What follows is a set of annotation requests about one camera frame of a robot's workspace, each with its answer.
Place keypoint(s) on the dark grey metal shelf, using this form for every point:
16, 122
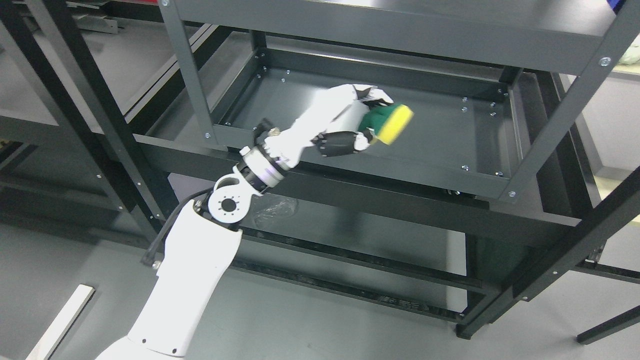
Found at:
434, 113

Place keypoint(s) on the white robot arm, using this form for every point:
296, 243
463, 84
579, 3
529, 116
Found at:
200, 245

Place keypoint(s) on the clear plastic bag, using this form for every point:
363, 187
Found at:
270, 209

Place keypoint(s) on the green yellow sponge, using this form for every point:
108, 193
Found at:
385, 123

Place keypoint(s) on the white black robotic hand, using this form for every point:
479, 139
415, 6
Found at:
330, 123

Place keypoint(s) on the white flat board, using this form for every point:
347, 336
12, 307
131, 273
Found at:
49, 341

